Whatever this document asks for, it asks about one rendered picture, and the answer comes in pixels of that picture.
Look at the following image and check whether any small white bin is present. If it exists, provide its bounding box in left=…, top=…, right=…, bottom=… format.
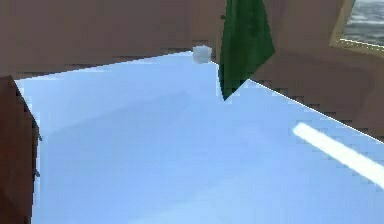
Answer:
left=192, top=45, right=213, bottom=65

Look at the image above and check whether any green room door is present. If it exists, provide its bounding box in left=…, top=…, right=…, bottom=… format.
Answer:
left=218, top=0, right=276, bottom=102

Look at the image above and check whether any brown wooden cupboard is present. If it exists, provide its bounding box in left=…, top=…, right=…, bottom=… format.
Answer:
left=0, top=75, right=43, bottom=224

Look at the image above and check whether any yellow framed window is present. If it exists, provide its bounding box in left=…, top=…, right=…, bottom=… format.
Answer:
left=329, top=0, right=384, bottom=53

